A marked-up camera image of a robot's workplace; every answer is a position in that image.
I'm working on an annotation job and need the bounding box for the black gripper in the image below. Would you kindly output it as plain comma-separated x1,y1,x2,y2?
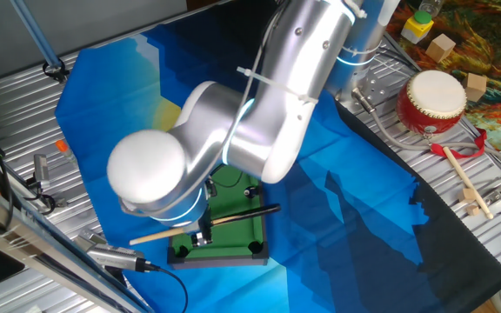
191,208,215,249

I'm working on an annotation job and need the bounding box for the wooden pool cue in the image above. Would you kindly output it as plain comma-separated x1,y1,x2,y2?
129,203,282,247

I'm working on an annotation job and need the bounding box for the mini green pool table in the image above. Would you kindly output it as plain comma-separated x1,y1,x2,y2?
167,164,270,267

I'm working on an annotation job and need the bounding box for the blue mountain print cloth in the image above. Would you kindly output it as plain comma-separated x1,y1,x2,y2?
54,0,501,313

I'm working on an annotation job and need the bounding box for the glue stick orange cap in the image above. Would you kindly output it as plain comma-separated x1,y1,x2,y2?
55,139,77,164

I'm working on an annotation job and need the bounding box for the black pole clamp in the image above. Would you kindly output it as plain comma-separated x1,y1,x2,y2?
43,58,70,83

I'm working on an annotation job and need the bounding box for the blue pole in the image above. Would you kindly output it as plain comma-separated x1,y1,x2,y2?
9,0,63,70

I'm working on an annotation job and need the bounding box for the wooden drumstick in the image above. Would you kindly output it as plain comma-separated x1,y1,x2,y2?
442,145,494,221

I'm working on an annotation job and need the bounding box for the red drum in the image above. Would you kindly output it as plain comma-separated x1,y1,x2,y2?
395,70,469,136

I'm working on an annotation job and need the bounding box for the yellow box green button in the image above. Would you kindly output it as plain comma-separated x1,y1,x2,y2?
400,10,435,45

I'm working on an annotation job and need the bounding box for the wooden cube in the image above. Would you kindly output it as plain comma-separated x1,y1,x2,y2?
424,33,457,63
463,72,489,103

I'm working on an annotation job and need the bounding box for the clear plastic bottle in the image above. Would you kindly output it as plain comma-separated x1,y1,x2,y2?
418,0,445,17

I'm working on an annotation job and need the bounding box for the black camera cable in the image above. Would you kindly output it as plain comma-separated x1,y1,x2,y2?
154,264,190,313

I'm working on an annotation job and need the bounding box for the silver camera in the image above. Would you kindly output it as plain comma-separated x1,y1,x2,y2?
85,243,158,274

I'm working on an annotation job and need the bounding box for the grey camera mount block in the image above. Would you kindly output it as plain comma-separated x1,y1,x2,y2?
76,229,109,252

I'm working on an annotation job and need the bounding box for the aluminium frame bar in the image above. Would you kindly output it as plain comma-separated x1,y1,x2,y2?
0,173,154,313

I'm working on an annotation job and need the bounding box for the small grey camera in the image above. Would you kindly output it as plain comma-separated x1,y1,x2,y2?
32,153,51,189

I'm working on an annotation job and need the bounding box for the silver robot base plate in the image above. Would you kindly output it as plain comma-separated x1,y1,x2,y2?
335,64,391,105

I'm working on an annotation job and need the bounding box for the red strap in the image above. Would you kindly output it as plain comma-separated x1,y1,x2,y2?
430,128,488,159

